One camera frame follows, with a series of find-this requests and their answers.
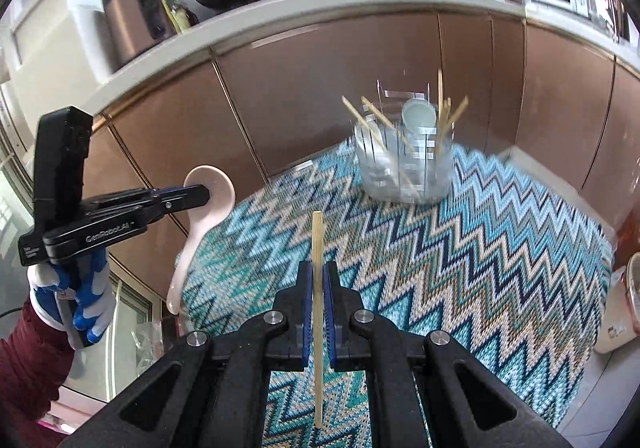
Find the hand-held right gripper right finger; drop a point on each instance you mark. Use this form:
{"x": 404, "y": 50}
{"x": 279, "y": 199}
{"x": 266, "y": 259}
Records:
{"x": 330, "y": 323}

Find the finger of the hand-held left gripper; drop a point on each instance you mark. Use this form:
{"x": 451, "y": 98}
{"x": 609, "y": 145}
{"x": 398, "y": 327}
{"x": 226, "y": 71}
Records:
{"x": 187, "y": 200}
{"x": 125, "y": 198}

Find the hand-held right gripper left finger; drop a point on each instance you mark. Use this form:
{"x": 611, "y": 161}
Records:
{"x": 304, "y": 318}

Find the pink ceramic spoon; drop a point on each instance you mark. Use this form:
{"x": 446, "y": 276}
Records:
{"x": 220, "y": 198}

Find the bamboo chopstick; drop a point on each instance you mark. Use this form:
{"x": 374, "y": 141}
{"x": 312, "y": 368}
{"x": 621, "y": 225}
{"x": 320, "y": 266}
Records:
{"x": 362, "y": 121}
{"x": 317, "y": 238}
{"x": 457, "y": 115}
{"x": 444, "y": 127}
{"x": 382, "y": 120}
{"x": 440, "y": 97}

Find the clear acrylic utensil holder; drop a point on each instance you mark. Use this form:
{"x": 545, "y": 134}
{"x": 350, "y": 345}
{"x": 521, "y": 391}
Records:
{"x": 390, "y": 177}

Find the light blue ceramic spoon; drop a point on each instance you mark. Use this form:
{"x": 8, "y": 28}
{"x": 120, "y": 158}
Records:
{"x": 417, "y": 117}

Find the person's left forearm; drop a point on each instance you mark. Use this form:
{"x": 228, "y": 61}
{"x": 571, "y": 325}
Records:
{"x": 30, "y": 368}

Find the person's left hand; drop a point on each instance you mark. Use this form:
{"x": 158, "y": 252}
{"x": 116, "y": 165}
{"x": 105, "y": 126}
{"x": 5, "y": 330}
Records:
{"x": 47, "y": 293}

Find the zigzag knit table mat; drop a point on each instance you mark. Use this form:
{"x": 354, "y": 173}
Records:
{"x": 450, "y": 253}

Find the copper and black appliance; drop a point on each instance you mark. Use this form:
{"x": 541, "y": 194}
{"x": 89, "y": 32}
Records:
{"x": 130, "y": 12}

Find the oil bottle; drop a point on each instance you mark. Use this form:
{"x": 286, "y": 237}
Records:
{"x": 177, "y": 12}

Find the brown kitchen cabinet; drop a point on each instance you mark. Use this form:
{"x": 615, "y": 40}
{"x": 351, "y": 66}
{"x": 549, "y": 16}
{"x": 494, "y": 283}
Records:
{"x": 350, "y": 52}

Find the white kitchen countertop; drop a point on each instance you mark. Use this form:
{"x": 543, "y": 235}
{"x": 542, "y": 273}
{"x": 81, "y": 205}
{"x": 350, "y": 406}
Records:
{"x": 300, "y": 2}

